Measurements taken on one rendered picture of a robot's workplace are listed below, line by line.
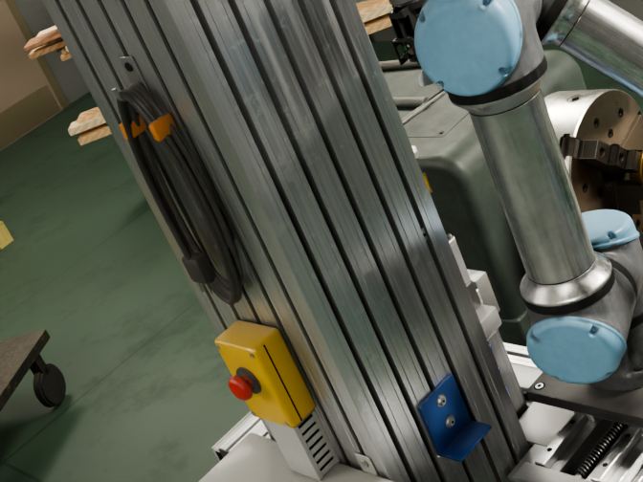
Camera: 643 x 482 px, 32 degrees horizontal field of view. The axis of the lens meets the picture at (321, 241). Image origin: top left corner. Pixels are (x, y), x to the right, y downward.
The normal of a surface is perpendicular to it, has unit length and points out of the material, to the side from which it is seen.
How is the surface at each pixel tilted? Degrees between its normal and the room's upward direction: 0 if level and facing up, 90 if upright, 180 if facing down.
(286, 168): 90
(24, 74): 90
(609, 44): 78
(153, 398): 0
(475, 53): 82
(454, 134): 0
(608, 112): 90
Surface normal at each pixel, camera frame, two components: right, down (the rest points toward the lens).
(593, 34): -0.23, 0.33
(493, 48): -0.44, 0.45
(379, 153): 0.66, 0.08
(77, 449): -0.37, -0.82
